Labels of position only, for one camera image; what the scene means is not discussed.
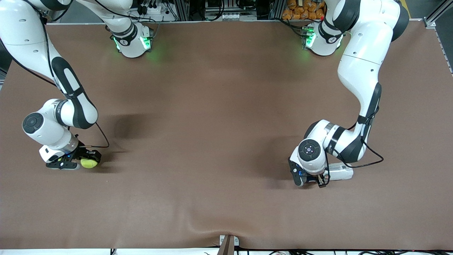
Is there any white tennis ball can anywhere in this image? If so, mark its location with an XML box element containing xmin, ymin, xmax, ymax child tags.
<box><xmin>323</xmin><ymin>164</ymin><xmax>354</xmax><ymax>181</ymax></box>

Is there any brown table mat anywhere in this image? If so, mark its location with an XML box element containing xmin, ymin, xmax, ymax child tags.
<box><xmin>0</xmin><ymin>19</ymin><xmax>453</xmax><ymax>250</ymax></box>

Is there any white power strip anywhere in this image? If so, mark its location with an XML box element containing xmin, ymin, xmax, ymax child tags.
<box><xmin>142</xmin><ymin>3</ymin><xmax>164</xmax><ymax>15</ymax></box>

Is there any orange snack bag pile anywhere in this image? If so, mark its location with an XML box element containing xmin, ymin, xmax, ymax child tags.
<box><xmin>281</xmin><ymin>0</ymin><xmax>327</xmax><ymax>21</ymax></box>

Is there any white terminal block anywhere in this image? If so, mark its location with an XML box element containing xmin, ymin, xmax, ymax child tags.
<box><xmin>221</xmin><ymin>13</ymin><xmax>257</xmax><ymax>21</ymax></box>

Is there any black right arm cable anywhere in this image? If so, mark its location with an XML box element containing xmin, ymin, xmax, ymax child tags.
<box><xmin>0</xmin><ymin>7</ymin><xmax>110</xmax><ymax>148</ymax></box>

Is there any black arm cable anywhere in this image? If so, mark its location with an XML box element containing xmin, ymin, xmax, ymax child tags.
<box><xmin>324</xmin><ymin>106</ymin><xmax>384</xmax><ymax>186</ymax></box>
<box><xmin>0</xmin><ymin>7</ymin><xmax>110</xmax><ymax>148</ymax></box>

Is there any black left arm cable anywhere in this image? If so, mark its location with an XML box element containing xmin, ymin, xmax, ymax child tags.
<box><xmin>324</xmin><ymin>106</ymin><xmax>384</xmax><ymax>186</ymax></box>

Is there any metal table edge bracket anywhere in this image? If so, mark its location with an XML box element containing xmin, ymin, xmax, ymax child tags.
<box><xmin>219</xmin><ymin>234</ymin><xmax>240</xmax><ymax>255</ymax></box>

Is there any aluminium frame corner post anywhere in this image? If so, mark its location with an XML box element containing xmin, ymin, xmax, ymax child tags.
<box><xmin>423</xmin><ymin>0</ymin><xmax>453</xmax><ymax>29</ymax></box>

